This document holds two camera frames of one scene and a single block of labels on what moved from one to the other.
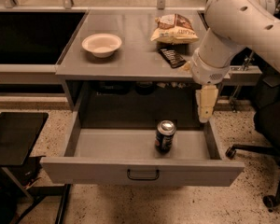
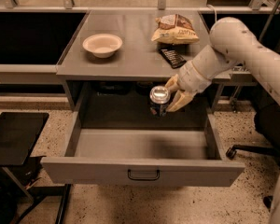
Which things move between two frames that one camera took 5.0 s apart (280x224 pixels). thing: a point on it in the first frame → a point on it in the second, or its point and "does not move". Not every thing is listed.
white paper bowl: (102, 45) does not move
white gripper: (206, 73) → (193, 77)
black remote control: (175, 59) does not move
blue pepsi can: (164, 134) → (159, 97)
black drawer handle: (144, 178) does not move
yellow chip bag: (174, 28) does not move
